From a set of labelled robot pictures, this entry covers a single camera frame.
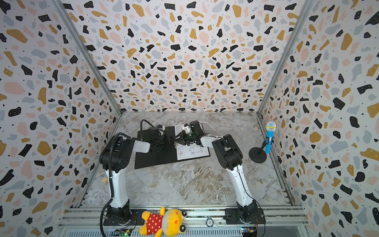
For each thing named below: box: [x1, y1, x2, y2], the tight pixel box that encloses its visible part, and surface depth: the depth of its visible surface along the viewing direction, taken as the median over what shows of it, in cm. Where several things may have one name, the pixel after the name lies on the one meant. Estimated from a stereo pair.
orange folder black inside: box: [134, 125, 178, 170], surface depth 97 cm
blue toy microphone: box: [265, 121, 277, 154], surface depth 81 cm
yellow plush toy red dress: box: [138, 206, 188, 237], surface depth 68 cm
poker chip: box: [205, 218, 214, 228], surface depth 74 cm
